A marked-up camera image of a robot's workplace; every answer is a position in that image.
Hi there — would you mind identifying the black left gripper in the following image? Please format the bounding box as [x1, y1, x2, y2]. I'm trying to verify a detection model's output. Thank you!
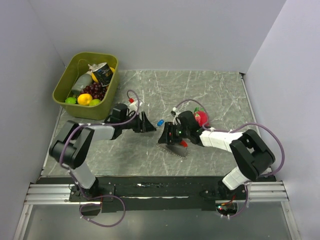
[121, 111, 157, 133]

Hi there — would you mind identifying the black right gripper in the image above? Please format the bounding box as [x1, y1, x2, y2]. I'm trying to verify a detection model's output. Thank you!
[158, 121, 191, 144]

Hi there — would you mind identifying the key with blue tag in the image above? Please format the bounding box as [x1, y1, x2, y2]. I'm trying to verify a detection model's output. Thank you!
[156, 119, 165, 127]

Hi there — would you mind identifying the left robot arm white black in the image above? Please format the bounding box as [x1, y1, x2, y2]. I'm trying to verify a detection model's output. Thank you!
[49, 103, 156, 201]

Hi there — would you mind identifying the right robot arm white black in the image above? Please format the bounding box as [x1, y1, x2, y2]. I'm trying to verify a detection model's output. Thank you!
[158, 111, 276, 200]

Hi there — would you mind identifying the red dragon fruit toy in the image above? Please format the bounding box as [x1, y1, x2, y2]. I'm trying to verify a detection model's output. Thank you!
[193, 107, 210, 127]

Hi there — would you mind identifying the green lime right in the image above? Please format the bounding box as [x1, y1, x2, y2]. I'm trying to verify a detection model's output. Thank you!
[89, 98, 101, 107]

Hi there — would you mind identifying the green lime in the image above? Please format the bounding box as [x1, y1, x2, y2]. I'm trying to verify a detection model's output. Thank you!
[64, 97, 77, 104]
[89, 98, 101, 107]

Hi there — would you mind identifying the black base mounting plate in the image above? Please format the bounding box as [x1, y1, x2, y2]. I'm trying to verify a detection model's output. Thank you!
[69, 176, 246, 213]

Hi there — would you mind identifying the dark red grape bunch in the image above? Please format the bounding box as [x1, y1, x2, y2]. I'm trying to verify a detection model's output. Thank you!
[80, 82, 108, 101]

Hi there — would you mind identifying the yellow lemon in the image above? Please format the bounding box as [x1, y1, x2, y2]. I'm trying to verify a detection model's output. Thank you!
[77, 93, 93, 106]

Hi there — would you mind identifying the black crumpled paper cup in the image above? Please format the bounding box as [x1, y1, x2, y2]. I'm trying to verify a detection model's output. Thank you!
[88, 62, 113, 87]

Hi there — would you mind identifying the olive green plastic bin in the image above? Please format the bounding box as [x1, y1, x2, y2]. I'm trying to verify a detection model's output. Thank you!
[52, 52, 119, 120]

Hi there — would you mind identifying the grey plastic bottle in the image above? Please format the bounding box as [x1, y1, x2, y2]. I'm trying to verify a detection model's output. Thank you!
[71, 71, 93, 95]

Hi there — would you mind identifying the green lime left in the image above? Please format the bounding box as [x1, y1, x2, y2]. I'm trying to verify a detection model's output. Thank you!
[64, 97, 77, 104]

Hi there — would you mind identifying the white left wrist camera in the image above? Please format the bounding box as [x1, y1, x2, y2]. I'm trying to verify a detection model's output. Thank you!
[128, 98, 143, 109]

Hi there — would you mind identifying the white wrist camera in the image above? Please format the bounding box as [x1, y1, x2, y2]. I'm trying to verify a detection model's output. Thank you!
[128, 98, 143, 109]
[170, 107, 181, 125]

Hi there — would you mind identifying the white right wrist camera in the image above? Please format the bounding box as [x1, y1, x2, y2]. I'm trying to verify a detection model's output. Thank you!
[170, 107, 181, 125]

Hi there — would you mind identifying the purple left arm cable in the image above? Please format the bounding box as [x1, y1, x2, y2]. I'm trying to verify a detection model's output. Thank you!
[59, 89, 141, 193]

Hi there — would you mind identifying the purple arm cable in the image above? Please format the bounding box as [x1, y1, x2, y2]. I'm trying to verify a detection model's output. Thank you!
[172, 99, 286, 177]
[59, 89, 141, 193]

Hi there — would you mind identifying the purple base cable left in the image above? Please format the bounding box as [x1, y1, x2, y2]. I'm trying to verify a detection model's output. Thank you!
[79, 194, 127, 228]

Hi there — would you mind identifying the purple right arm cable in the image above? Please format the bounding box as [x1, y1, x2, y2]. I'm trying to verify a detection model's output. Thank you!
[172, 99, 286, 177]

